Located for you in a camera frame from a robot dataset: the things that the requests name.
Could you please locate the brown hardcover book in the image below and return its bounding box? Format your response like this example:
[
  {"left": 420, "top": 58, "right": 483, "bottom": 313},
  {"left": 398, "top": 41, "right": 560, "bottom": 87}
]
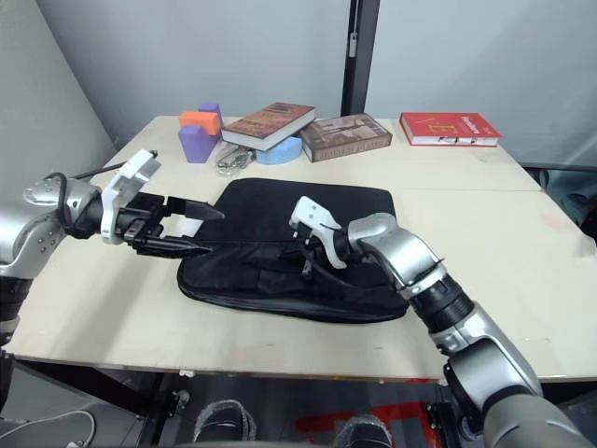
[{"left": 219, "top": 101, "right": 317, "bottom": 153}]

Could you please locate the black vertical post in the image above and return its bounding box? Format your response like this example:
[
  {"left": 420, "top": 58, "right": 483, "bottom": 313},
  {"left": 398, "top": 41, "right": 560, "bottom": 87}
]
[{"left": 340, "top": 0, "right": 374, "bottom": 118}]

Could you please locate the orange foam block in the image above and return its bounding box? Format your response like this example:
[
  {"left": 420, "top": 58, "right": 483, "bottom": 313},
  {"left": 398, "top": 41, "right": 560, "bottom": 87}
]
[{"left": 179, "top": 110, "right": 221, "bottom": 137}]

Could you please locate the dark brown photo book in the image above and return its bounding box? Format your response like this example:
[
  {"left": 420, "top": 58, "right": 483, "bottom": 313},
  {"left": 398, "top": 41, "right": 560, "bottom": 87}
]
[{"left": 298, "top": 113, "right": 394, "bottom": 163}]

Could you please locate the small purple foam block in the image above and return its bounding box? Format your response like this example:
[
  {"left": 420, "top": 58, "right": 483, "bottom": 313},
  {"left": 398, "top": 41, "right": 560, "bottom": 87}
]
[{"left": 198, "top": 101, "right": 224, "bottom": 127}]

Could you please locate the red book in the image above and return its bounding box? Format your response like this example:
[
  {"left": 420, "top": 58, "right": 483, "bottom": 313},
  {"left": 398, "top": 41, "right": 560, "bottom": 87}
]
[{"left": 398, "top": 110, "right": 504, "bottom": 147}]

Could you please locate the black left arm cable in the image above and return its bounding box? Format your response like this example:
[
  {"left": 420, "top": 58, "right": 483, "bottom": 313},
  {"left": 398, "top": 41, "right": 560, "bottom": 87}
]
[{"left": 44, "top": 172, "right": 76, "bottom": 234}]

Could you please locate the blue foam half disc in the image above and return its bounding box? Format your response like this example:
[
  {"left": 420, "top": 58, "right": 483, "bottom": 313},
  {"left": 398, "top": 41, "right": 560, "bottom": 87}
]
[{"left": 256, "top": 133, "right": 304, "bottom": 167}]

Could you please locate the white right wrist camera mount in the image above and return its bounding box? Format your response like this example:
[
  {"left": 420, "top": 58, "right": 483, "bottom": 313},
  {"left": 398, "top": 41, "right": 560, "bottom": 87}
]
[{"left": 288, "top": 195, "right": 349, "bottom": 271}]

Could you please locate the dark rounded mesh shape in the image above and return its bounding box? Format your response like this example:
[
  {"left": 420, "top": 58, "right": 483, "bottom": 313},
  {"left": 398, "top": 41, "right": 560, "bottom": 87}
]
[
  {"left": 193, "top": 399, "right": 257, "bottom": 448},
  {"left": 335, "top": 413, "right": 397, "bottom": 448}
]

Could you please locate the large purple foam block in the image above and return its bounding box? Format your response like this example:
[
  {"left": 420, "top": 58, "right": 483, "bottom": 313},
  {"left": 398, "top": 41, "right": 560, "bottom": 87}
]
[{"left": 177, "top": 123, "right": 220, "bottom": 164}]

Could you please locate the clear bag with metal bits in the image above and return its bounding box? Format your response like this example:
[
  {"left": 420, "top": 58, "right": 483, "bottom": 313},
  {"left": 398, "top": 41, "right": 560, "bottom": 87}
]
[{"left": 214, "top": 142, "right": 258, "bottom": 178}]

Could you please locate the white floor cable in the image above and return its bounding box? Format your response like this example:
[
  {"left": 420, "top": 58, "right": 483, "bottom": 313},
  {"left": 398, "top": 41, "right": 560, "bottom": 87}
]
[{"left": 0, "top": 410, "right": 97, "bottom": 447}]

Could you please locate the thin black cable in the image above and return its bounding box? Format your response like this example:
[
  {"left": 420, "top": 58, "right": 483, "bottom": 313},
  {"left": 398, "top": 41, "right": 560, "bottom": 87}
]
[{"left": 69, "top": 161, "right": 125, "bottom": 181}]

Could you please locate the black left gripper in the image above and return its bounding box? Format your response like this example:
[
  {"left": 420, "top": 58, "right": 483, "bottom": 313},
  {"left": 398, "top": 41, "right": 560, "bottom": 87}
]
[{"left": 114, "top": 193, "right": 226, "bottom": 258}]

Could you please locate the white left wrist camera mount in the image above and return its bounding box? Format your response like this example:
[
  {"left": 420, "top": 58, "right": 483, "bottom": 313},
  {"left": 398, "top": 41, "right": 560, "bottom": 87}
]
[{"left": 99, "top": 148, "right": 162, "bottom": 246}]

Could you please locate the dark grey chair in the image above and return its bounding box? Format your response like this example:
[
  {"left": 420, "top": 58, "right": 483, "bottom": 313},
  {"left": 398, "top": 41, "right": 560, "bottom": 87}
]
[{"left": 520, "top": 161, "right": 597, "bottom": 244}]

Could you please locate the black laptop bag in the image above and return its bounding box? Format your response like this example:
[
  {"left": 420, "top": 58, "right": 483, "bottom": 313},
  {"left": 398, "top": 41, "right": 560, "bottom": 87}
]
[{"left": 176, "top": 176, "right": 407, "bottom": 324}]

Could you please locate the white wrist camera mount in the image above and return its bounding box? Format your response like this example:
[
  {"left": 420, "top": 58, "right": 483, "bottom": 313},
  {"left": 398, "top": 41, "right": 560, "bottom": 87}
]
[
  {"left": 288, "top": 195, "right": 349, "bottom": 271},
  {"left": 99, "top": 148, "right": 162, "bottom": 246}
]

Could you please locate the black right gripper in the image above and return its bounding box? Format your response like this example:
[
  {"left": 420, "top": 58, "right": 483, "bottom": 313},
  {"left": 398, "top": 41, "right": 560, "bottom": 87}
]
[{"left": 289, "top": 225, "right": 331, "bottom": 282}]

